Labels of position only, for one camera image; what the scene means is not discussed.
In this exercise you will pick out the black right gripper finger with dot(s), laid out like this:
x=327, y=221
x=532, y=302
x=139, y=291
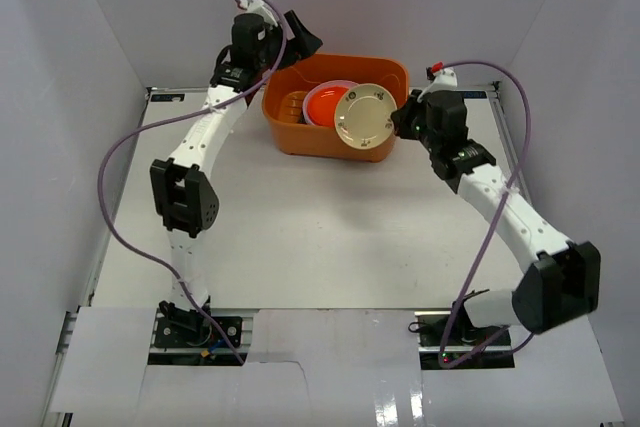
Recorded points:
x=401, y=122
x=415, y=103

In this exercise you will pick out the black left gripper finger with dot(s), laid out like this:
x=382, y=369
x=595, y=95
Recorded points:
x=307, y=44
x=295, y=26

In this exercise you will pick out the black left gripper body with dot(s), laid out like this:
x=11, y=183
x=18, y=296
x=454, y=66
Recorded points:
x=293, y=40

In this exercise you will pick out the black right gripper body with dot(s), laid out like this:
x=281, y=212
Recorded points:
x=429, y=139

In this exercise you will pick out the small cream patterned plate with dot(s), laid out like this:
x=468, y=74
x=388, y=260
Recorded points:
x=362, y=117

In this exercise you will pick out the orange round plate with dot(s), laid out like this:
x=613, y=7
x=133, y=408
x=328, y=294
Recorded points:
x=322, y=107

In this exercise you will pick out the pink round plate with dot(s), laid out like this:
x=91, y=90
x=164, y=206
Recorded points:
x=327, y=83

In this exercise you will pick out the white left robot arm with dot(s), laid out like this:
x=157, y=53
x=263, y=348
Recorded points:
x=183, y=195

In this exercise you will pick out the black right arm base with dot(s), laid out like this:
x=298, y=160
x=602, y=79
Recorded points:
x=429, y=326

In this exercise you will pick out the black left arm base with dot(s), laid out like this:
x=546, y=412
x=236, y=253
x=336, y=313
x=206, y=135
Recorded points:
x=186, y=338

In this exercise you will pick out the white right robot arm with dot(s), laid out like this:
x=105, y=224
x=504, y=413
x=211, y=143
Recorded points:
x=561, y=278

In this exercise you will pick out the orange plastic bin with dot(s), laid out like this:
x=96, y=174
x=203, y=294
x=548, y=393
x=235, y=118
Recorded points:
x=285, y=91

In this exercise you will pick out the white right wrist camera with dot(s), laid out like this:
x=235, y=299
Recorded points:
x=441, y=79

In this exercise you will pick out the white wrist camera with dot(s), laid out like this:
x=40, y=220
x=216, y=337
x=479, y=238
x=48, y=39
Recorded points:
x=441, y=79
x=259, y=7

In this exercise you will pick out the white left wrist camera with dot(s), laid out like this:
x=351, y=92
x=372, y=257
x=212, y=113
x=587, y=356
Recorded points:
x=259, y=7

